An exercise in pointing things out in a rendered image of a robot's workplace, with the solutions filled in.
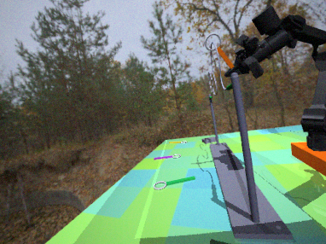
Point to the green handle with grey loop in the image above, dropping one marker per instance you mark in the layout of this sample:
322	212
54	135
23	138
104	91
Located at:
175	181

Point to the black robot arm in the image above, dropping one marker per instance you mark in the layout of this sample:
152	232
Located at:
286	32

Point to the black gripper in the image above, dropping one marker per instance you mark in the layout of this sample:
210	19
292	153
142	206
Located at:
244	62

